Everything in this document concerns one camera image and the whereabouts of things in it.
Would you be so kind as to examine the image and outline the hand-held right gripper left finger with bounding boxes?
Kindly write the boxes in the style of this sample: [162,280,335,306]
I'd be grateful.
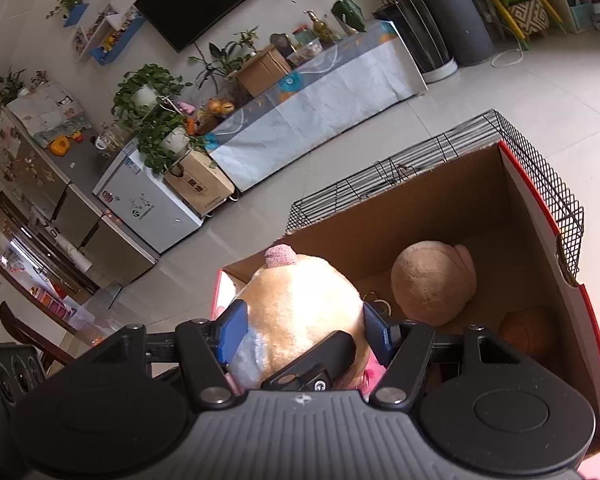
[77,299,251,410]

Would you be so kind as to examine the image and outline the spiky potted plant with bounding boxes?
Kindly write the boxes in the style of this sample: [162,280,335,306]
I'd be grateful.
[0,67,28,111]

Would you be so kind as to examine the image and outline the blue storage bin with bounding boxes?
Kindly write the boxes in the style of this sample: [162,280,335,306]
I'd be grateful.
[570,2,595,33]

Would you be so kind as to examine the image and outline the cloth-covered long cabinet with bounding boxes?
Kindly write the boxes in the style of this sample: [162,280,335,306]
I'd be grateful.
[204,20,429,193]

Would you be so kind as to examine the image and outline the pink spotted plush toy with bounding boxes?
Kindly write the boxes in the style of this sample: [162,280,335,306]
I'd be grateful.
[350,366,383,403]

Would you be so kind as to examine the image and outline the steel refrigerator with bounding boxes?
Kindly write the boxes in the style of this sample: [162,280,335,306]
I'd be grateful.
[0,105,161,288]

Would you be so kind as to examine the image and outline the dark wooden chair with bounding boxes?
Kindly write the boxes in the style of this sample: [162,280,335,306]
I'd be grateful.
[0,301,76,366]

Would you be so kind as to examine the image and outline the large glass jar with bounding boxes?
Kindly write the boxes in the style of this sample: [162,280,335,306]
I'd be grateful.
[98,122,126,153]

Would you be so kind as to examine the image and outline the green leaf-shaped ornament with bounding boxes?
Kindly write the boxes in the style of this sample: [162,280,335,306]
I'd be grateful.
[331,0,367,33]

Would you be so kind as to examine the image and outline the patterned stool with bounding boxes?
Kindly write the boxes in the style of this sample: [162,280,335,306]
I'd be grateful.
[507,0,551,36]

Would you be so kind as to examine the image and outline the large cardboard box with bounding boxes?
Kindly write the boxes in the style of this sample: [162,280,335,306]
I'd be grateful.
[217,140,600,466]

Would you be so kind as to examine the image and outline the tall black planter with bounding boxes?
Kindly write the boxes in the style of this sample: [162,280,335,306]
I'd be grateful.
[372,0,458,83]

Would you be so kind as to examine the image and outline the blue white wall shelf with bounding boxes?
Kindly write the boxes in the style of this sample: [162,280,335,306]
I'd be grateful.
[62,0,147,66]

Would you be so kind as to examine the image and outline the beige round plush toy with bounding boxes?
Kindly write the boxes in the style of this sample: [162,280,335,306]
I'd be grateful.
[391,241,478,326]

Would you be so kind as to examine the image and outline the small cardboard box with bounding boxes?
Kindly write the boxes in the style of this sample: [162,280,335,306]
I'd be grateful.
[228,45,293,98]

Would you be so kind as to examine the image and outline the grey round pillar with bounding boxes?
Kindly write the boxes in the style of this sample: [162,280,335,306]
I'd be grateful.
[391,0,496,66]

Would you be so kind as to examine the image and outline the black wire cage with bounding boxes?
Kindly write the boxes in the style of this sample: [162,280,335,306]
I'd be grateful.
[285,109,585,277]

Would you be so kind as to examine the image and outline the stacked green yellow chairs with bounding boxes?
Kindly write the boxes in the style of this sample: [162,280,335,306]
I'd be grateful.
[485,0,563,41]

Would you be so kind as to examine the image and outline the gold keyring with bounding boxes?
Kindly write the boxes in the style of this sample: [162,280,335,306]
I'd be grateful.
[362,290,393,317]

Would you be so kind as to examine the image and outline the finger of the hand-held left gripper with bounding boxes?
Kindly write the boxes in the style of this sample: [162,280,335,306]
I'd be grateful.
[261,331,357,392]

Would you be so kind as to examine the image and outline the clear food container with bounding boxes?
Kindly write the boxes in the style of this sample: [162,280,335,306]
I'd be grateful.
[287,40,326,66]

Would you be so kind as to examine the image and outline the leafy plant in cardboard box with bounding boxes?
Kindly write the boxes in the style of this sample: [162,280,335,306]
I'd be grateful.
[189,27,261,91]

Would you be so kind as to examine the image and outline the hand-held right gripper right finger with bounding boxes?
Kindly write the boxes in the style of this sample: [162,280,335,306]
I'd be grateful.
[362,302,518,410]

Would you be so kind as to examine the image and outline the brown box with black handle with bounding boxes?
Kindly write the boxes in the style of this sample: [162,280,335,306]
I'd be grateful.
[162,149,236,218]

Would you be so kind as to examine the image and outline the white floor cable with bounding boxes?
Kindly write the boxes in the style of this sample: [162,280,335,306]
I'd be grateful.
[490,35,531,68]

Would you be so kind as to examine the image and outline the cream plush toy pink ear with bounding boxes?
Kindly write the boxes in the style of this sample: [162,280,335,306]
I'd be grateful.
[227,244,373,396]

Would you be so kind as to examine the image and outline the green potted plant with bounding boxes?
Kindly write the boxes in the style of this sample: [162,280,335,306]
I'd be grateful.
[137,110,216,176]
[112,64,193,121]

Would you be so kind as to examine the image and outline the orange plush toy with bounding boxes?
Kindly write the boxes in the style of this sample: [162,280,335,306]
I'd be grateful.
[497,307,561,366]

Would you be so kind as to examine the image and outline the patterned cloth cover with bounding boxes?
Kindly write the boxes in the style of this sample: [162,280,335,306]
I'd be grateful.
[7,80,93,148]

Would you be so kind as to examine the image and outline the golden pump bottle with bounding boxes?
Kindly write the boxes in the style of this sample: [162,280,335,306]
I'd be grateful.
[304,9,336,43]

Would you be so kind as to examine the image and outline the white chest freezer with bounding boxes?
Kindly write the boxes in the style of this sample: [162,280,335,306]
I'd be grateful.
[92,137,206,255]

